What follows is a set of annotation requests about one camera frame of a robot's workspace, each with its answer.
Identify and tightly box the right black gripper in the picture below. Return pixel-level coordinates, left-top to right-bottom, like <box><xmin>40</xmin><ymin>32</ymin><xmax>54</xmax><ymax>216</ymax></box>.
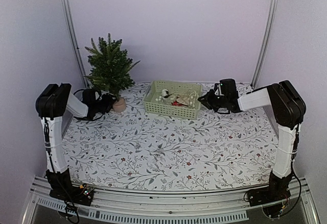
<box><xmin>199</xmin><ymin>89</ymin><xmax>228</xmax><ymax>113</ymax></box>

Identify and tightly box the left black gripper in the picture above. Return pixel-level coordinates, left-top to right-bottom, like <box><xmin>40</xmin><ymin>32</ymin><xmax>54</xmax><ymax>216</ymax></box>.
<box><xmin>92</xmin><ymin>93</ymin><xmax>116</xmax><ymax>114</ymax></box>

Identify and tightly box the pale green plastic basket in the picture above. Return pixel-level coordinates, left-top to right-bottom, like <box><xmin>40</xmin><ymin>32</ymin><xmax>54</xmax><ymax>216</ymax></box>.
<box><xmin>143</xmin><ymin>80</ymin><xmax>202</xmax><ymax>120</ymax></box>

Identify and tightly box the small green christmas tree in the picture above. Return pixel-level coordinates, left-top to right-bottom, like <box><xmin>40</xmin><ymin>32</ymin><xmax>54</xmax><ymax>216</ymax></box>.
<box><xmin>85</xmin><ymin>34</ymin><xmax>139</xmax><ymax>113</ymax></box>

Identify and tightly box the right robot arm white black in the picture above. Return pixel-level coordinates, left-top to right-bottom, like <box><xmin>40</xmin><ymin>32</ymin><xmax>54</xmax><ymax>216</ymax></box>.
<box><xmin>198</xmin><ymin>79</ymin><xmax>306</xmax><ymax>203</ymax></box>

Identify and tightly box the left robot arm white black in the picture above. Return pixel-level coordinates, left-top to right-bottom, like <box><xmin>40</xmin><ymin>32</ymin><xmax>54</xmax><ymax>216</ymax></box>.
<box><xmin>35</xmin><ymin>83</ymin><xmax>116</xmax><ymax>201</ymax></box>

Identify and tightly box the wooden heart ornament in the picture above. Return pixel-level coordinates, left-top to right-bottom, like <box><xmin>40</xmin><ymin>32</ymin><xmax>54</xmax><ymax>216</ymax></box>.
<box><xmin>176</xmin><ymin>95</ymin><xmax>196</xmax><ymax>107</ymax></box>

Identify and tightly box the red berry ornament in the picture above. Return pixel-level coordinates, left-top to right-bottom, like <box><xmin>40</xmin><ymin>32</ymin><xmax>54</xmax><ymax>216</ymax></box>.
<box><xmin>171</xmin><ymin>101</ymin><xmax>181</xmax><ymax>106</ymax></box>

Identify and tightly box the black white cotton ornament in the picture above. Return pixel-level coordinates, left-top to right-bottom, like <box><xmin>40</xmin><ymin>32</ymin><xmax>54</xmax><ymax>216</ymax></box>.
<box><xmin>161</xmin><ymin>89</ymin><xmax>176</xmax><ymax>99</ymax></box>

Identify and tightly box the floral white tablecloth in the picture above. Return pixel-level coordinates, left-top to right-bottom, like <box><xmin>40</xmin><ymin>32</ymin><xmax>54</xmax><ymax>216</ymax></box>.
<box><xmin>63</xmin><ymin>83</ymin><xmax>278</xmax><ymax>191</ymax></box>

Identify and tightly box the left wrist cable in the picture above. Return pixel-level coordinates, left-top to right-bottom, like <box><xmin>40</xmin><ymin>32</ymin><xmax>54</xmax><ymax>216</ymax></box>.
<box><xmin>73</xmin><ymin>88</ymin><xmax>104</xmax><ymax>121</ymax></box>

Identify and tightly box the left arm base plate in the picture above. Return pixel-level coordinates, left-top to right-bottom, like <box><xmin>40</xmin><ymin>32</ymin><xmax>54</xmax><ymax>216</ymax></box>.
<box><xmin>50</xmin><ymin>184</ymin><xmax>94</xmax><ymax>206</ymax></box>

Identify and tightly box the front aluminium rail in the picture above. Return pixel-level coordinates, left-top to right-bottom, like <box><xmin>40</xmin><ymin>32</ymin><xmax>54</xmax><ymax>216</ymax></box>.
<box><xmin>22</xmin><ymin>177</ymin><xmax>321</xmax><ymax>223</ymax></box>

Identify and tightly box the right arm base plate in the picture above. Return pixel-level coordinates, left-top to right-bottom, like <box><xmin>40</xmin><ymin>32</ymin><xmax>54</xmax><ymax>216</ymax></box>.
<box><xmin>243</xmin><ymin>187</ymin><xmax>291</xmax><ymax>207</ymax></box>

